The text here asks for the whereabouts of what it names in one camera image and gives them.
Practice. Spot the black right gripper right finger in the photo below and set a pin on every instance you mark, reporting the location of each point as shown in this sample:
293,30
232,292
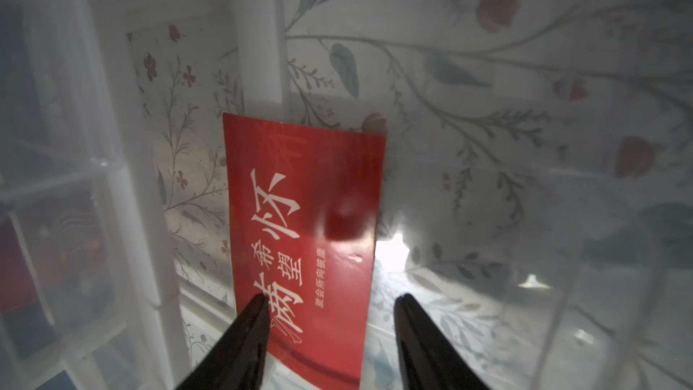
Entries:
427,359

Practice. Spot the clear plastic drawer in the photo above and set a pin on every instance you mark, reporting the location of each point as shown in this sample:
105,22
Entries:
537,184

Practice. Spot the white desk drawer organizer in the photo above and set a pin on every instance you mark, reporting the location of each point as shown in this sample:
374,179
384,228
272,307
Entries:
115,268

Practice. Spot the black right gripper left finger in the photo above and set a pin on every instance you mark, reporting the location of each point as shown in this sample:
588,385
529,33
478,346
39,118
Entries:
237,361

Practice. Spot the red chinese text postcard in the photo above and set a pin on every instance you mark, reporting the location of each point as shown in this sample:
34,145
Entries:
303,209

